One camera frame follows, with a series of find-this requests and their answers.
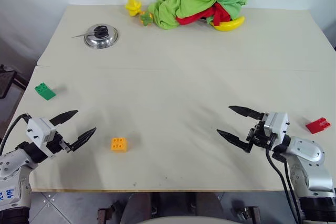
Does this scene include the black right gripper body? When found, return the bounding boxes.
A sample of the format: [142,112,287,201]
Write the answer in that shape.
[246,113,277,154]

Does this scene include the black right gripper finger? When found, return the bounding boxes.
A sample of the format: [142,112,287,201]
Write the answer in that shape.
[228,105,265,121]
[216,129,250,154]

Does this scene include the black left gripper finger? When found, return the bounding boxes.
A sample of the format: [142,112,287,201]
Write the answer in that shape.
[68,127,98,153]
[49,110,79,128]

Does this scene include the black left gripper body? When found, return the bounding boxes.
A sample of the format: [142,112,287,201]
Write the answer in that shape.
[46,131,71,158]

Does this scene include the green toy brick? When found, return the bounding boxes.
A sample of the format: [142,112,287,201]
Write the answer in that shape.
[34,82,57,101]

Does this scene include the yellow toy brick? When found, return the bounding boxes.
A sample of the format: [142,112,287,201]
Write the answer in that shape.
[110,137,129,154]

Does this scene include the red toy brick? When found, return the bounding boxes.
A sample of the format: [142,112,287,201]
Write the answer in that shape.
[305,117,332,134]

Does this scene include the black metal stand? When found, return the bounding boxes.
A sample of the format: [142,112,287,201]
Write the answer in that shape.
[0,64,27,99]

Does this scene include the round stainless steel lid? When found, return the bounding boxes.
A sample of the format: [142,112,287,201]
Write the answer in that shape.
[83,24,121,50]

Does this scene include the yellow plastic toy banana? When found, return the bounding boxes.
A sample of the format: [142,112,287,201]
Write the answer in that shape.
[213,15,246,33]

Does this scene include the beige rounded shape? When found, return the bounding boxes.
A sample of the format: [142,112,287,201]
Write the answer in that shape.
[142,216,219,224]

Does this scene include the crumpled red cloth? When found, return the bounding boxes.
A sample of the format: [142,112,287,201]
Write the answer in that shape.
[175,3,232,27]

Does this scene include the crumpled green cloth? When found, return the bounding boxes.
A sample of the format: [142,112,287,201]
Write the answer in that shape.
[148,0,249,30]

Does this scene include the small green yellow toy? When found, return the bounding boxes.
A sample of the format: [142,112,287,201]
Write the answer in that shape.
[139,11,154,27]

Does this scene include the yellow plastic toy fruit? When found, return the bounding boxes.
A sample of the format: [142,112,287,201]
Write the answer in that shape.
[124,0,143,18]

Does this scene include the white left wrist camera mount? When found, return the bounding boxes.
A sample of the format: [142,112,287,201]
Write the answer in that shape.
[26,118,57,157]

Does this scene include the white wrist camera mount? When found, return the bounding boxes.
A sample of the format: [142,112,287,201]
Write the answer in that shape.
[26,118,57,157]
[262,111,290,145]

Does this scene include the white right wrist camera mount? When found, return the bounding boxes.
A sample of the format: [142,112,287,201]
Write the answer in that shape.
[262,111,290,145]

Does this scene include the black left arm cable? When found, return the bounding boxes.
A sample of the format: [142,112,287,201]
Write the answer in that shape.
[0,113,32,154]

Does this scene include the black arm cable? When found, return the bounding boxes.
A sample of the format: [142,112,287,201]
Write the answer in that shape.
[0,113,32,154]
[265,147,303,224]

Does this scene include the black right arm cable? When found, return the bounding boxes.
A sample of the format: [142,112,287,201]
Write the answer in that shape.
[265,147,303,224]

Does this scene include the brown metal bracket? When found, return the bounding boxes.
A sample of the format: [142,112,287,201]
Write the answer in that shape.
[97,202,117,224]
[235,205,261,224]

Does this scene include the black handled scissors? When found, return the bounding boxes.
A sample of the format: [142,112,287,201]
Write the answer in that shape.
[71,25,109,39]

